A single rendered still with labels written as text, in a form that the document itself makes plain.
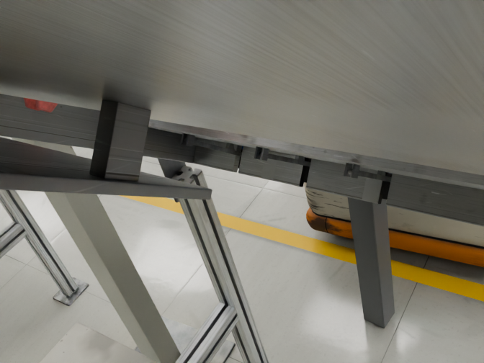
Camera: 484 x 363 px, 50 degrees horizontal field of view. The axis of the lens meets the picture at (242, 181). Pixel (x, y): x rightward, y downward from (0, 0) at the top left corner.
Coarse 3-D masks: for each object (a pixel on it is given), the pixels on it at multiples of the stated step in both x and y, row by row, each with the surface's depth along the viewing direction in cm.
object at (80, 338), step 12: (72, 336) 67; (84, 336) 67; (96, 336) 66; (60, 348) 66; (72, 348) 66; (84, 348) 65; (96, 348) 65; (108, 348) 64; (120, 348) 64; (48, 360) 65; (60, 360) 65; (72, 360) 64; (84, 360) 64; (96, 360) 63; (108, 360) 63; (120, 360) 62; (132, 360) 62; (144, 360) 62
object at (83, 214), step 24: (48, 144) 87; (48, 192) 94; (72, 216) 95; (96, 216) 98; (96, 240) 99; (120, 240) 105; (96, 264) 104; (120, 264) 106; (120, 288) 107; (144, 288) 114; (120, 312) 115; (144, 312) 115; (144, 336) 118; (168, 336) 124; (192, 336) 138; (168, 360) 126; (216, 360) 131
